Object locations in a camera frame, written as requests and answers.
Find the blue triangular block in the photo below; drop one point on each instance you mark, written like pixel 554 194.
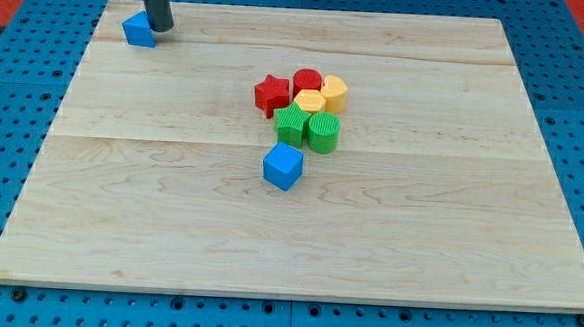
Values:
pixel 138 31

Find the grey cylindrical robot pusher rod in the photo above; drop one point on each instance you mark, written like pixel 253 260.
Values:
pixel 159 15

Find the red star block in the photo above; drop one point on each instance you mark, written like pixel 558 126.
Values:
pixel 272 93

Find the light wooden board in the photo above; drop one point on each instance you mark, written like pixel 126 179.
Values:
pixel 441 192

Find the yellow heart block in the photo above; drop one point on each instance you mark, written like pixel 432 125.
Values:
pixel 334 91

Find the blue cube block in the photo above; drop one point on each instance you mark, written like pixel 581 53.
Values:
pixel 283 165

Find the green cylinder block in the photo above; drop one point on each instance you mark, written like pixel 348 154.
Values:
pixel 323 132

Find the red cylinder block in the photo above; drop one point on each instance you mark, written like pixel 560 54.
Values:
pixel 306 78

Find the green star block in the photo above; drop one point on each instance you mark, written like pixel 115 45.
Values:
pixel 291 125

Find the yellow hexagon block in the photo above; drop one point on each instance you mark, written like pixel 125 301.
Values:
pixel 310 100

